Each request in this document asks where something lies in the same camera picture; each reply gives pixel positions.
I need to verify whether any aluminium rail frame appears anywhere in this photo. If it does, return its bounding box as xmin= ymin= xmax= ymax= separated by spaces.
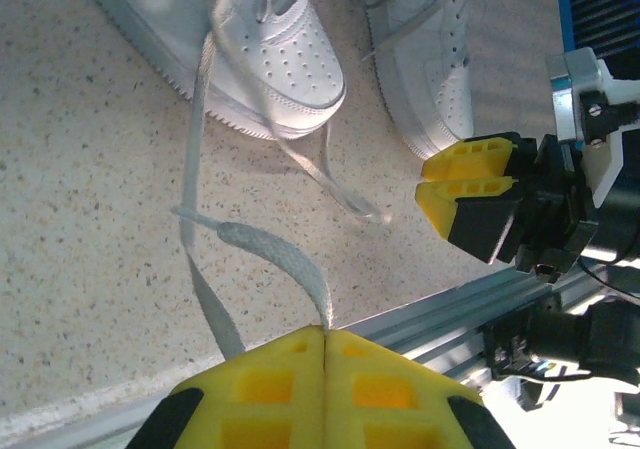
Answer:
xmin=339 ymin=267 xmax=569 ymax=385

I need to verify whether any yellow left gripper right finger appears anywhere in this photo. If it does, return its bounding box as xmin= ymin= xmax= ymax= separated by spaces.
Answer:
xmin=324 ymin=328 xmax=516 ymax=449

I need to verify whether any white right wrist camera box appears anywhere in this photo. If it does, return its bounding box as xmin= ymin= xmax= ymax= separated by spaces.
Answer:
xmin=544 ymin=46 xmax=640 ymax=210

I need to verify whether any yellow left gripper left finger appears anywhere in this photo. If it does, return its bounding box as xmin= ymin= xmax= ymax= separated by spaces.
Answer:
xmin=127 ymin=324 xmax=327 ymax=449

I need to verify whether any white shoelace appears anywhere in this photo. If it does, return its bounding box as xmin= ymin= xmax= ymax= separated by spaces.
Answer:
xmin=362 ymin=0 xmax=474 ymax=63
xmin=172 ymin=0 xmax=389 ymax=363

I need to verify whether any white sneaker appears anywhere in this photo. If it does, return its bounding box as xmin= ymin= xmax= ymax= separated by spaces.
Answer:
xmin=74 ymin=0 xmax=347 ymax=141
xmin=344 ymin=0 xmax=475 ymax=160

